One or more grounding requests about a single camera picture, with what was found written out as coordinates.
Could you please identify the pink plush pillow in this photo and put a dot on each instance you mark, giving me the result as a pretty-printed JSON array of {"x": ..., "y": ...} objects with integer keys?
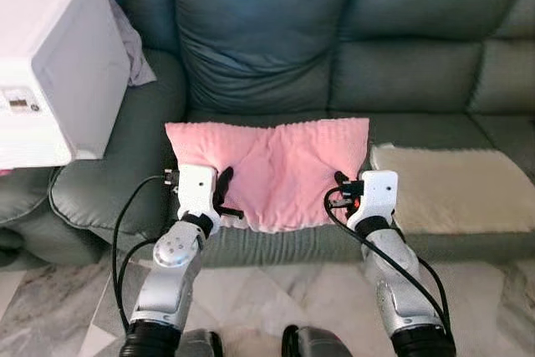
[{"x": 284, "y": 165}]

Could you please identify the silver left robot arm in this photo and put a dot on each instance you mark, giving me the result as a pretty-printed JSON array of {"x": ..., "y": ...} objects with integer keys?
[{"x": 167, "y": 282}]

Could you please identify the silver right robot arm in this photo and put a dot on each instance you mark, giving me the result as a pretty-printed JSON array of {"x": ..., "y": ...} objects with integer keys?
[{"x": 397, "y": 290}]

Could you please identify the grey-green leather sofa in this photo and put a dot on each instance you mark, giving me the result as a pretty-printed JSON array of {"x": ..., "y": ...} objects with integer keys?
[{"x": 401, "y": 73}]

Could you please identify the beige plush cushion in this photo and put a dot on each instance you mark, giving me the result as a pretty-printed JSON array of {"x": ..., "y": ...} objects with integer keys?
[{"x": 451, "y": 190}]

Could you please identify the grey left robot leg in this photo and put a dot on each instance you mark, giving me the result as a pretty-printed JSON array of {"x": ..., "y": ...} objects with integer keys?
[{"x": 201, "y": 344}]

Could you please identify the grey robot leg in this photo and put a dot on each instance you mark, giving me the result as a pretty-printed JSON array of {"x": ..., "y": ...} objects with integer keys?
[
  {"x": 322, "y": 344},
  {"x": 201, "y": 344}
]

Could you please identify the pale lavender cloth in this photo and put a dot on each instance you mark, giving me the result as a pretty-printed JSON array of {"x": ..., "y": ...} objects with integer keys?
[{"x": 134, "y": 60}]

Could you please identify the grey right robot leg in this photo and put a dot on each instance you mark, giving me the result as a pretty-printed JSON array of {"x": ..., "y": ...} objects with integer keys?
[{"x": 322, "y": 344}]

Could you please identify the white box appliance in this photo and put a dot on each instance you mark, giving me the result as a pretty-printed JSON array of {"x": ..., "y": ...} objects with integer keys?
[{"x": 58, "y": 56}]

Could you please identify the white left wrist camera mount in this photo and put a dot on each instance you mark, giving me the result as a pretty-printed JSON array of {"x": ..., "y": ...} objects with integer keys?
[{"x": 196, "y": 190}]

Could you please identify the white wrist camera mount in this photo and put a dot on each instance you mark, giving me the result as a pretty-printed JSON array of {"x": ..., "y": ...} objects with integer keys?
[
  {"x": 196, "y": 190},
  {"x": 378, "y": 194}
]

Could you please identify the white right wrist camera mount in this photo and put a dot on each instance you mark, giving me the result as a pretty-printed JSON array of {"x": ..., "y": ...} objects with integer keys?
[{"x": 378, "y": 194}]

